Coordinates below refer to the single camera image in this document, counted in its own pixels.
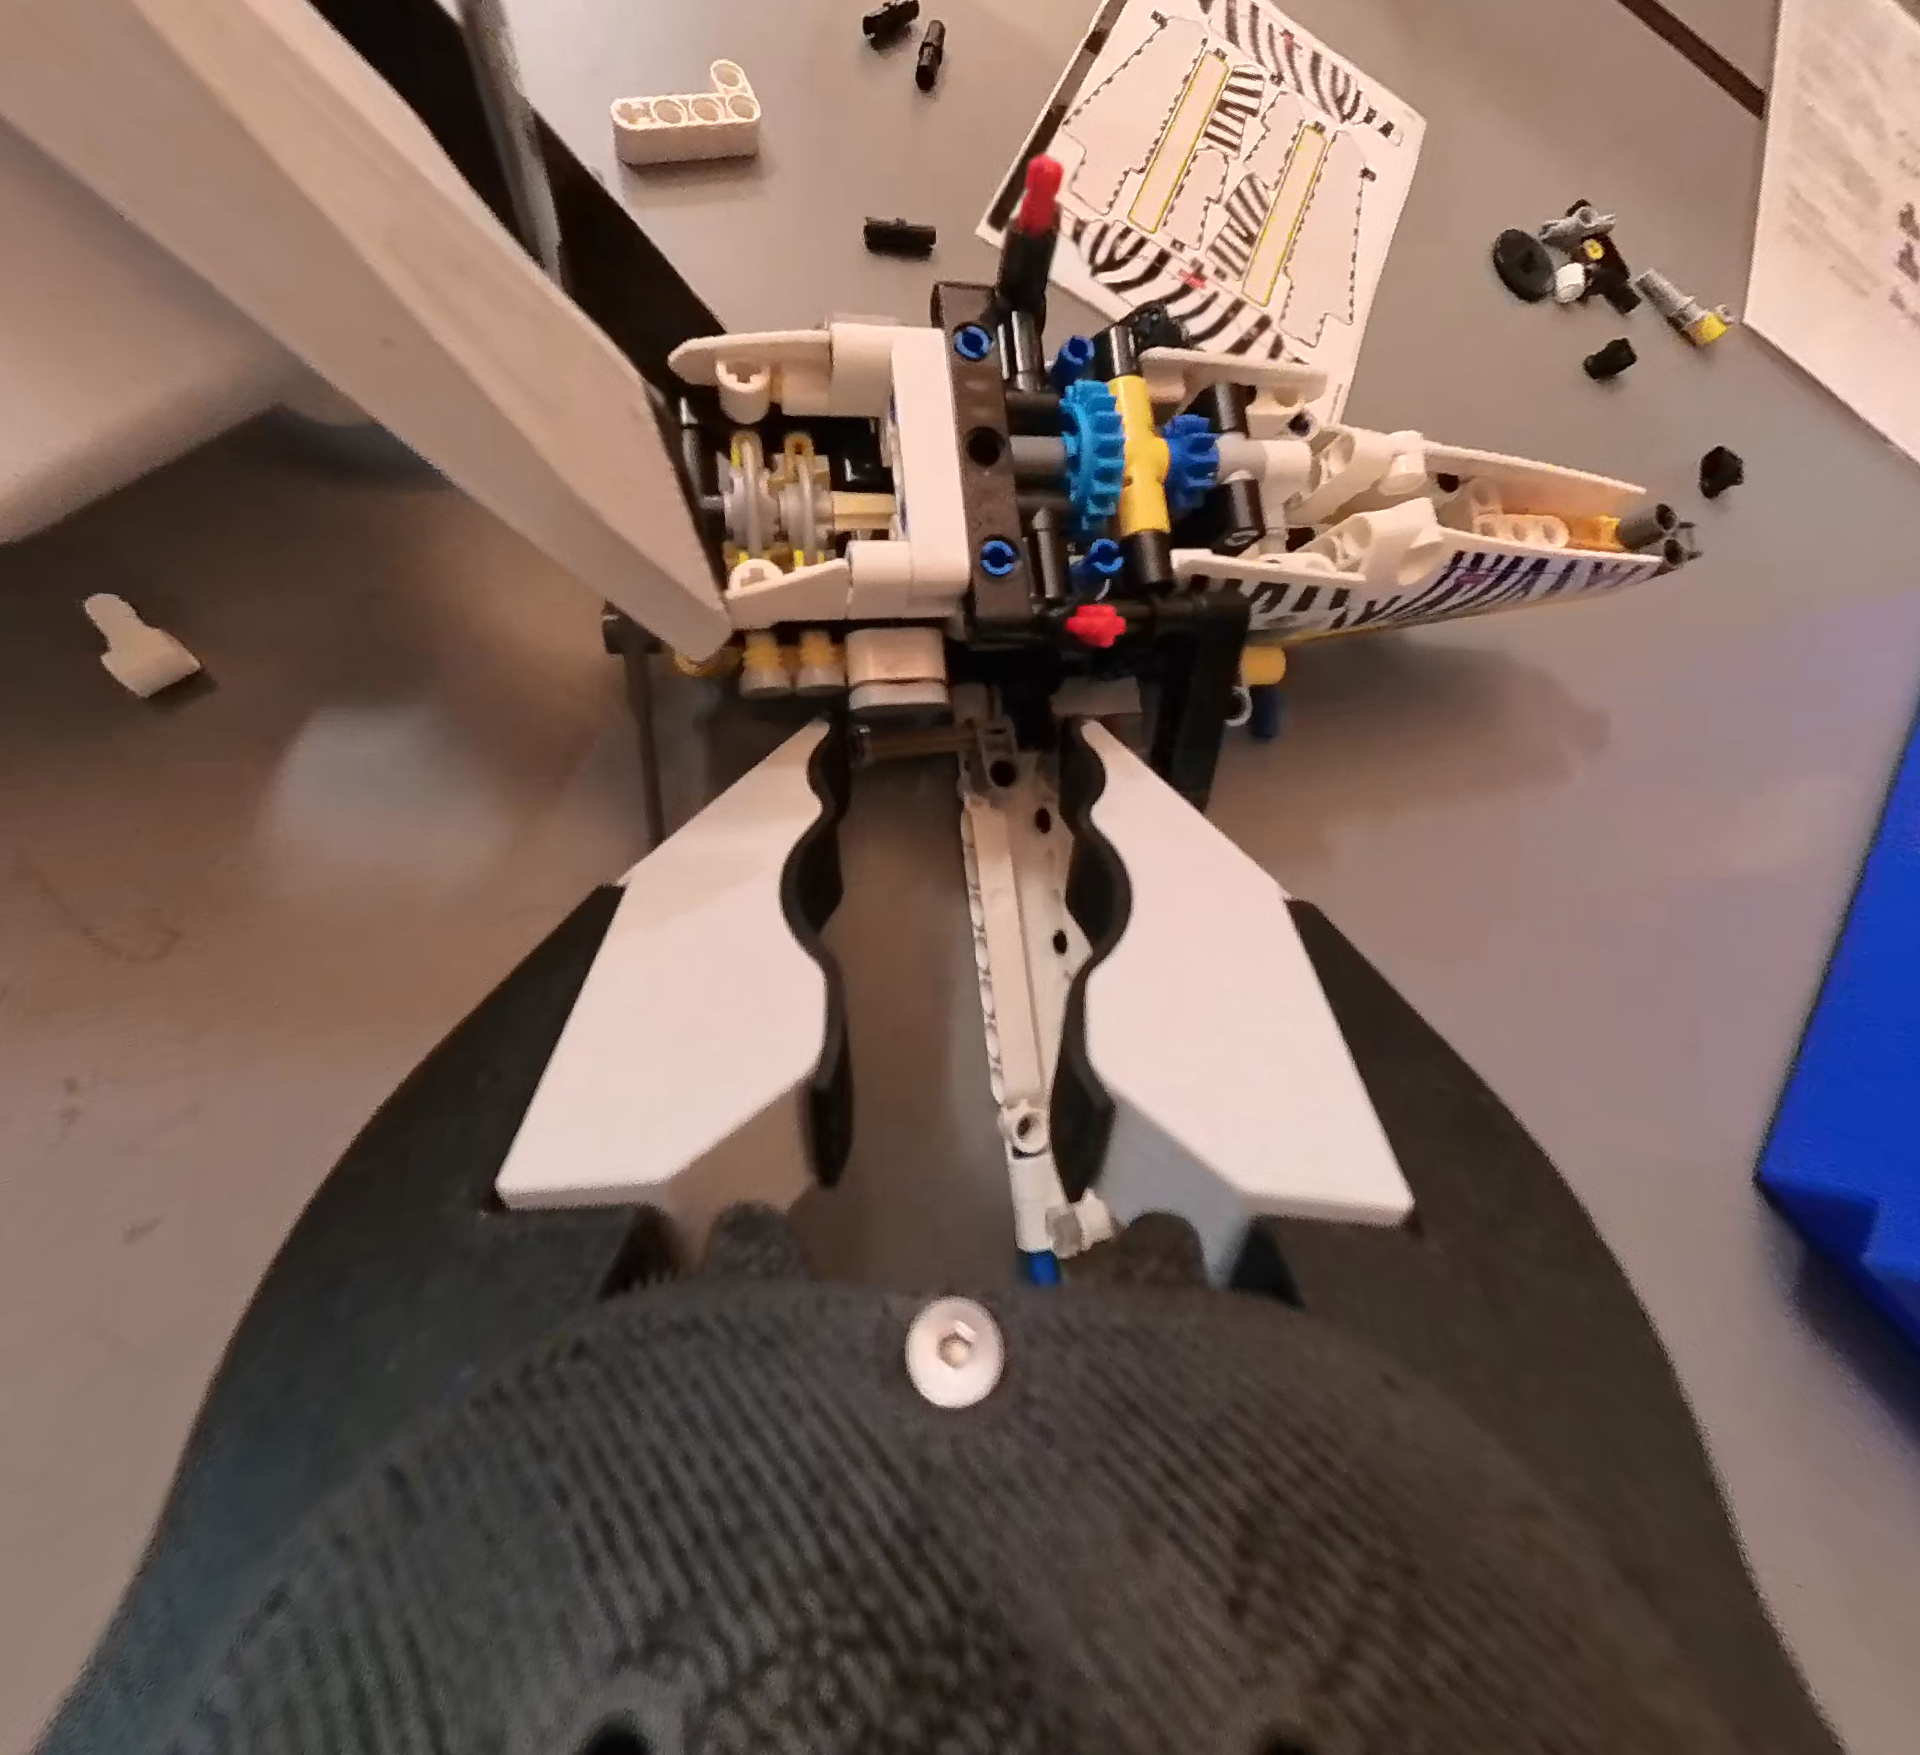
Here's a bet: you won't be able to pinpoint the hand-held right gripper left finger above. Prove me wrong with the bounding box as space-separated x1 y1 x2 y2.
491 713 858 1217

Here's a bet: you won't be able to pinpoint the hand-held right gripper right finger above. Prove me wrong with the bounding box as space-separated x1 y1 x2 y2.
1047 716 1418 1287

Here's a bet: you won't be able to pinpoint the zebra striped lego helicopter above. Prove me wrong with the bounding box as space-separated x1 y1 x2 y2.
447 0 1704 845

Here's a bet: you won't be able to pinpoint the white lego L beam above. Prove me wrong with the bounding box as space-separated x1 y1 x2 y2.
609 61 763 170

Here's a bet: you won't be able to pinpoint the small white lego piece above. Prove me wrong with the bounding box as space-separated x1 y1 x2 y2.
82 591 204 700

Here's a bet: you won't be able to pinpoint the grey yellow lego piece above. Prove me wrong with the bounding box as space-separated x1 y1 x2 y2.
1636 271 1734 351

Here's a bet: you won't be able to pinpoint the lego minifigure parts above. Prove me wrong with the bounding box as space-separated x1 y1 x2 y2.
1544 199 1644 317

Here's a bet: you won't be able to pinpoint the blue storage bin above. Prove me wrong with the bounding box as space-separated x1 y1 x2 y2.
1754 721 1920 1322

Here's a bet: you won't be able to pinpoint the zebra sticker sheet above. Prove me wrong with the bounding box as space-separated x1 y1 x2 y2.
974 0 1427 362

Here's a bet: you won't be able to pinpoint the white paper sheet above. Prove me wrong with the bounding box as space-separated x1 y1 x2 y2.
1742 0 1920 469

